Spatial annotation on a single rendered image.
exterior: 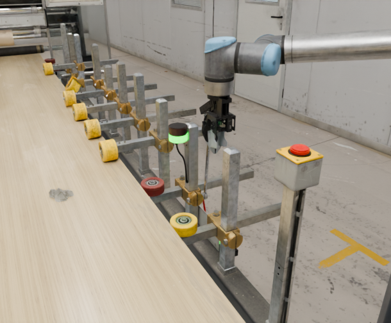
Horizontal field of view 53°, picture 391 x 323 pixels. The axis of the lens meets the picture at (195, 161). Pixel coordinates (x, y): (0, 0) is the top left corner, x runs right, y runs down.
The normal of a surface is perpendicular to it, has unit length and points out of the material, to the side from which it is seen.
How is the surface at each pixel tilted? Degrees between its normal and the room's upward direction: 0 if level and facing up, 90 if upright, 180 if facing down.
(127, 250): 0
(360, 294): 0
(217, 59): 91
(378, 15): 90
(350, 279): 0
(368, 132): 90
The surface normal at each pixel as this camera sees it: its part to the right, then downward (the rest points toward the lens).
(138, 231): 0.00, -0.90
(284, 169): -0.89, 0.20
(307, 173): 0.45, 0.39
